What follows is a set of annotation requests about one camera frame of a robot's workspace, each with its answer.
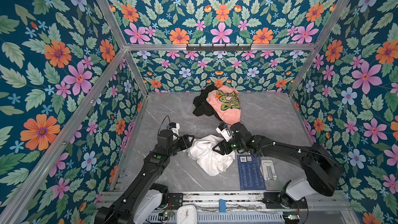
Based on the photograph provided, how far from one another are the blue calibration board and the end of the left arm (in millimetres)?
328

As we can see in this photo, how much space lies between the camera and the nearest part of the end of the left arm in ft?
2.28

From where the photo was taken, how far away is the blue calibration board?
2.62ft

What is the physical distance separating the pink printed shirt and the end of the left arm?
32 cm
